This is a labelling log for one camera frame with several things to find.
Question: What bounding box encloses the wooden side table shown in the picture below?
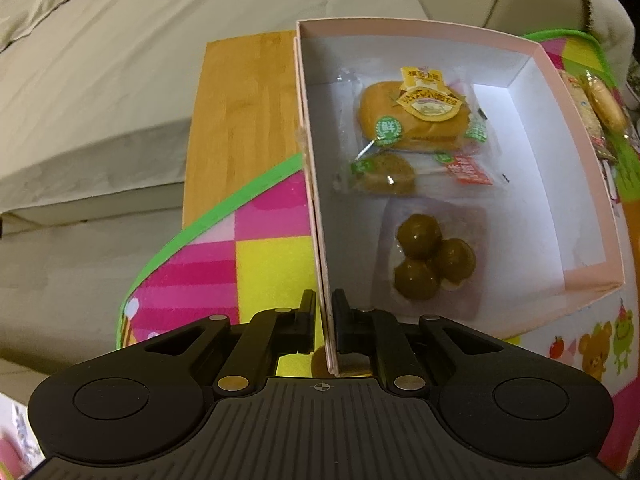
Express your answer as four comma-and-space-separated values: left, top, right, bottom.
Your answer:
182, 30, 307, 229

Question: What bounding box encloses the packaged small green cake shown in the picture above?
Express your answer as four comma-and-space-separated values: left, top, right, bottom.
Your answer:
332, 152, 508, 197

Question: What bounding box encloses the packaged bread bun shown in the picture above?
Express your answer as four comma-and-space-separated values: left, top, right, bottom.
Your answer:
337, 66, 501, 157

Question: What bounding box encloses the colourful checkered play mat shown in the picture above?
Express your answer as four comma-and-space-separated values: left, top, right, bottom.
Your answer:
114, 30, 640, 480

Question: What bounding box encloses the yellow snack packet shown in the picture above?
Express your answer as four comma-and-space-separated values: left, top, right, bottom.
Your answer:
580, 72, 631, 133

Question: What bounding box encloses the grain bar packet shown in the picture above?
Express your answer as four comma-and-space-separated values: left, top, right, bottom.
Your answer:
556, 70, 608, 142

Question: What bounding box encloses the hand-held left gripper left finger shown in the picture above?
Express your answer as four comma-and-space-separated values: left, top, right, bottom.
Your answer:
132, 289, 318, 399

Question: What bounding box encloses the pack of three green balls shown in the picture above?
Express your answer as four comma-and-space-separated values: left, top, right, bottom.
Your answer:
377, 202, 488, 321

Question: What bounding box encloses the beige sofa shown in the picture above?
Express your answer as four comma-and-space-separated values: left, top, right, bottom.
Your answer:
0, 0, 635, 226

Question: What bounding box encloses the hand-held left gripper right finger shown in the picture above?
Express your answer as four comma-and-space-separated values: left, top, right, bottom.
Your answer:
331, 289, 507, 397

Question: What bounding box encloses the pink cardboard box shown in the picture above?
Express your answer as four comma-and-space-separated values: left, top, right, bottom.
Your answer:
292, 18, 627, 377

